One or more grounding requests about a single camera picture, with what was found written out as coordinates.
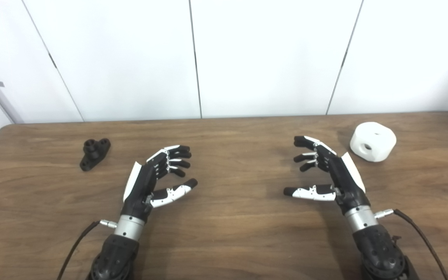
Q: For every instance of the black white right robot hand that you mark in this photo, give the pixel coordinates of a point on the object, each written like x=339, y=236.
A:
x=344, y=182

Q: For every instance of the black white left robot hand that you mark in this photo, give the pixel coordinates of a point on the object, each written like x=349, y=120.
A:
x=140, y=186

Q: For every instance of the round white piece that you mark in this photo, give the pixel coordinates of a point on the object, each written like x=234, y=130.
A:
x=379, y=149

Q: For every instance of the black flanged holder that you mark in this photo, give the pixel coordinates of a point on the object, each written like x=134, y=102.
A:
x=91, y=155

